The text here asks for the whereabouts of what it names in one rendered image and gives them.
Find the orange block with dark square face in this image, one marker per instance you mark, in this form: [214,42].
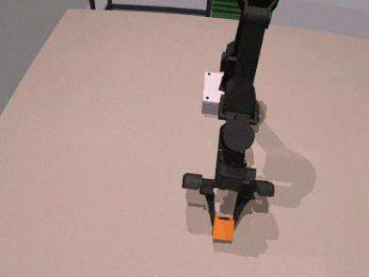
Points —
[223,228]

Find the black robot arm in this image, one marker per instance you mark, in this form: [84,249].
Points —
[238,104]

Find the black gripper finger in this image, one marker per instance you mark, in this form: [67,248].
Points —
[210,197]
[241,202]

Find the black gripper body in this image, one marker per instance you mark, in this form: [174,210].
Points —
[195,181]

